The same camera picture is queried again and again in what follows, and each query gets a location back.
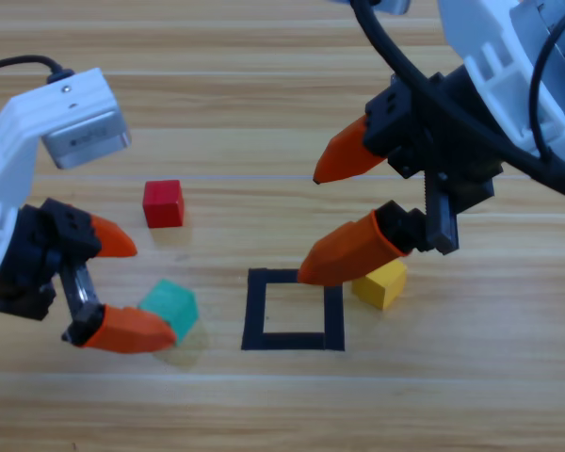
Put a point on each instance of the black tape square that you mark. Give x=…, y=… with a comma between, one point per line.
x=292, y=342

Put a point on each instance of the green wooden block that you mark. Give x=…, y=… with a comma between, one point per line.
x=179, y=301

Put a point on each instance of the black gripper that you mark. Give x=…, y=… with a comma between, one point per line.
x=456, y=155
x=23, y=278

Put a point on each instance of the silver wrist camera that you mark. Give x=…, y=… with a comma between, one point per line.
x=395, y=5
x=87, y=139

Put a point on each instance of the red wooden block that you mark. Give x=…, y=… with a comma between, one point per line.
x=164, y=205

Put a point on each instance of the yellow wooden block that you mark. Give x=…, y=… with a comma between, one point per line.
x=381, y=287

